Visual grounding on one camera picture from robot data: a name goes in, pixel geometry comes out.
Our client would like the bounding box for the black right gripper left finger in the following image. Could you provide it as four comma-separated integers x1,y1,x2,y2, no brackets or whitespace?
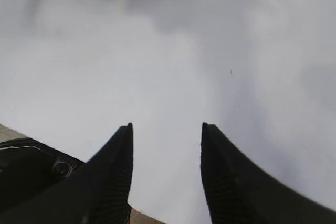
1,124,133,223

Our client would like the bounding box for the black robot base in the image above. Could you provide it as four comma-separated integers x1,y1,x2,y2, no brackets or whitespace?
1,137,84,212

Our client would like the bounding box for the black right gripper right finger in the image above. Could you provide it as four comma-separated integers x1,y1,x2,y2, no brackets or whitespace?
200,123,335,223

